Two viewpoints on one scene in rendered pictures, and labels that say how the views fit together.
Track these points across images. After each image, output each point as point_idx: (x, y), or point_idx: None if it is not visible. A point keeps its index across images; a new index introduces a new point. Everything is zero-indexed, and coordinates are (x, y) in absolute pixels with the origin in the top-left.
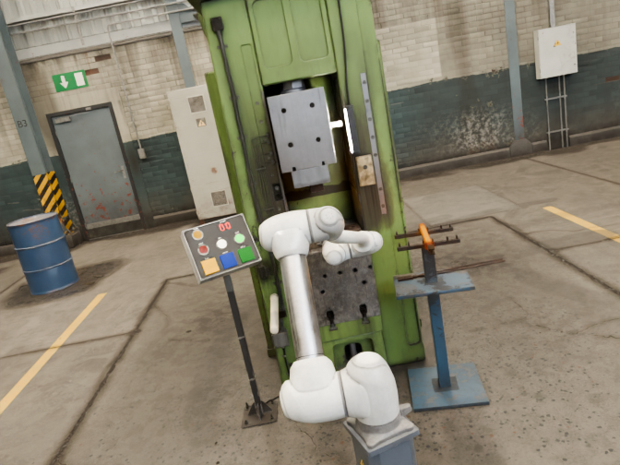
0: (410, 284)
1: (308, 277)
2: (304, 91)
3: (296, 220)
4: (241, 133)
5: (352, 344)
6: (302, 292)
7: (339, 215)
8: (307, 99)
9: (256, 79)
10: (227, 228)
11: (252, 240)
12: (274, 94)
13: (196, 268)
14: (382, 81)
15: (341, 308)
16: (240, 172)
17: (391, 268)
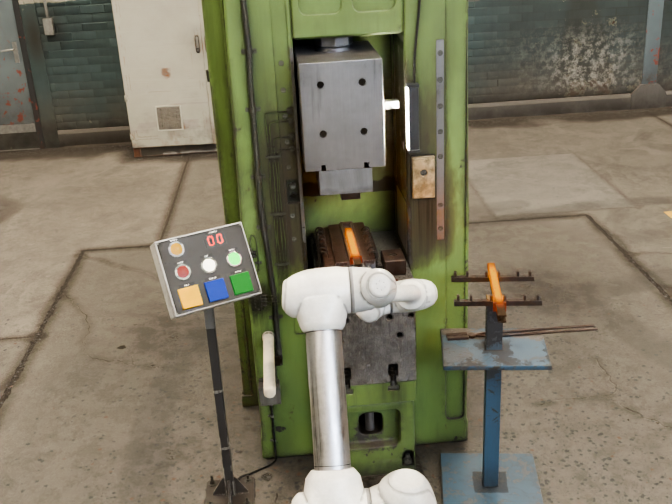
0: (463, 348)
1: (342, 361)
2: (354, 62)
3: (335, 283)
4: (252, 104)
5: (370, 413)
6: (332, 382)
7: (393, 284)
8: (357, 73)
9: (284, 29)
10: (218, 242)
11: (251, 262)
12: (303, 40)
13: (171, 299)
14: (466, 55)
15: (363, 366)
16: (243, 159)
17: (439, 314)
